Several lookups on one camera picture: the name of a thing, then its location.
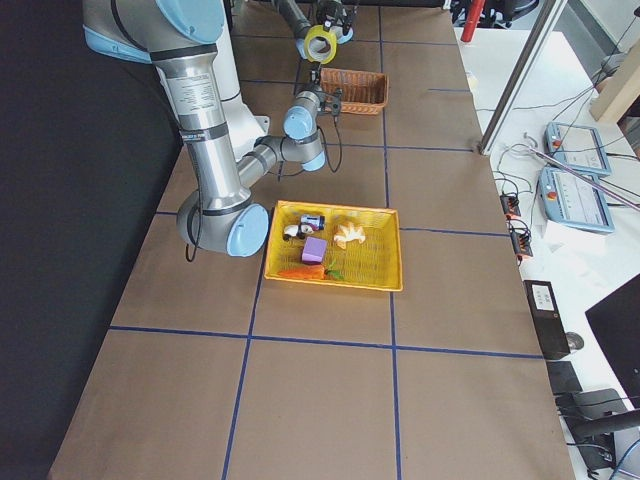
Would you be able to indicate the lower teach pendant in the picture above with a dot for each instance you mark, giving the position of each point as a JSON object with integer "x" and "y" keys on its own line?
{"x": 573, "y": 202}

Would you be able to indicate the black monitor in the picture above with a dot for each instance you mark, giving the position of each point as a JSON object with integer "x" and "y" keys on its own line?
{"x": 614, "y": 322}

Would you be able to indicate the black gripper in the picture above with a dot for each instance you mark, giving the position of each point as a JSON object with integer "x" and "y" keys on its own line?
{"x": 315, "y": 81}
{"x": 330, "y": 11}

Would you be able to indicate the toy croissant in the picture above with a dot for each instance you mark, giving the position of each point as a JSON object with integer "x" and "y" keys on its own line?
{"x": 348, "y": 232}

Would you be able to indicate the black box on desk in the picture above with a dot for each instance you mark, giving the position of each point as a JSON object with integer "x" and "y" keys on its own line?
{"x": 546, "y": 319}

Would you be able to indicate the yellow plastic basket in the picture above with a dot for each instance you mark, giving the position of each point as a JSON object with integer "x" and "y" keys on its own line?
{"x": 375, "y": 264}

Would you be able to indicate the brown wicker basket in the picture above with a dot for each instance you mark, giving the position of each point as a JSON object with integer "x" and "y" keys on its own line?
{"x": 363, "y": 92}

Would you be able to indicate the teach pendant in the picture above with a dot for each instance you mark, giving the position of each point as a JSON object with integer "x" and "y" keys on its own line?
{"x": 573, "y": 202}
{"x": 579, "y": 147}

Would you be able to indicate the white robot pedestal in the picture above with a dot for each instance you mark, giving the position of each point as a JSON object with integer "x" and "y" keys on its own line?
{"x": 244, "y": 127}

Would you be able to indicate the upper teach pendant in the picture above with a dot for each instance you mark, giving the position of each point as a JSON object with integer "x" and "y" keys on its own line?
{"x": 579, "y": 147}

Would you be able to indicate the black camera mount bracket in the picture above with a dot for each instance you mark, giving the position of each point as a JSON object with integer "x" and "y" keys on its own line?
{"x": 331, "y": 103}

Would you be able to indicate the panda toy figure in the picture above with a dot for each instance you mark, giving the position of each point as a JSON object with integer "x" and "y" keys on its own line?
{"x": 300, "y": 231}

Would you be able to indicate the blue white small can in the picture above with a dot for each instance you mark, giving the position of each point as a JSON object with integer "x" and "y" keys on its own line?
{"x": 314, "y": 222}

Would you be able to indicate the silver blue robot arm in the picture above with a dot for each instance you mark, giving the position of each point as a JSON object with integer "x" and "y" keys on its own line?
{"x": 230, "y": 148}
{"x": 298, "y": 21}

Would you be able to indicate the orange black connector block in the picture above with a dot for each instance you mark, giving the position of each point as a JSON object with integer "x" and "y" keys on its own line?
{"x": 520, "y": 235}

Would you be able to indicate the yellow tape roll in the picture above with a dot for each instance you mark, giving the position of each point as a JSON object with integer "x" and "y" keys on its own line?
{"x": 320, "y": 45}

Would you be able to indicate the red cylinder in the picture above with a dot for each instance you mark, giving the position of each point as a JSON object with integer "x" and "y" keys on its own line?
{"x": 472, "y": 17}

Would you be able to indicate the aluminium frame post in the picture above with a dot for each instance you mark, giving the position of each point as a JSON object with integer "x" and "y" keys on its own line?
{"x": 544, "y": 25}

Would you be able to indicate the purple foam block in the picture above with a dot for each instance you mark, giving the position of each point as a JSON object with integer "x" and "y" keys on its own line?
{"x": 314, "y": 250}

